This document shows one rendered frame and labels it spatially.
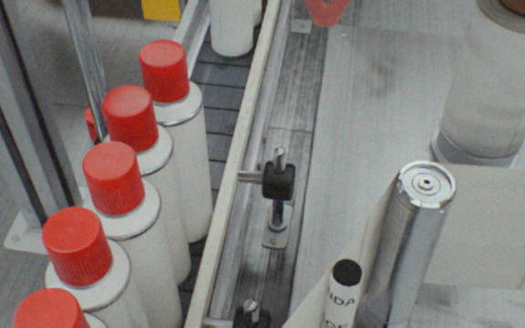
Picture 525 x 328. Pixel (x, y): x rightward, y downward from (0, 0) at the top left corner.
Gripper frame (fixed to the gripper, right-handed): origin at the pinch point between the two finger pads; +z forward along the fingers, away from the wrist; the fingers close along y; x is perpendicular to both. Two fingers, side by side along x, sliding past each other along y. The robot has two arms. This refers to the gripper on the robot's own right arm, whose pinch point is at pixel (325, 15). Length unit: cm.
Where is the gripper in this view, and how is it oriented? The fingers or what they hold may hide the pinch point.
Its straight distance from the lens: 49.4
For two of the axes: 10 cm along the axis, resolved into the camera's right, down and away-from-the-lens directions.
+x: -9.9, -1.0, 1.1
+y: 1.5, -7.4, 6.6
